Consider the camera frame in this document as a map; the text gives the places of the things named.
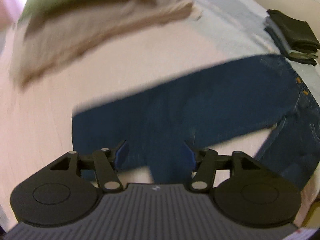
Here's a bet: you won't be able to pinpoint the folded beige blanket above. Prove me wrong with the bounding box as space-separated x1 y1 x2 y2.
9 0 195 86

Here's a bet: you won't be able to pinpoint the dark blue denim jeans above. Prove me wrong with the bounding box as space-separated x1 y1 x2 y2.
72 55 319 189

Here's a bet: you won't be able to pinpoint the folded black garment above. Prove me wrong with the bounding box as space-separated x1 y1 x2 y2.
265 9 319 53

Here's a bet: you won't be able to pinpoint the folded dark green garment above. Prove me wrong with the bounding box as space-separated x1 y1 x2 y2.
264 17 318 66

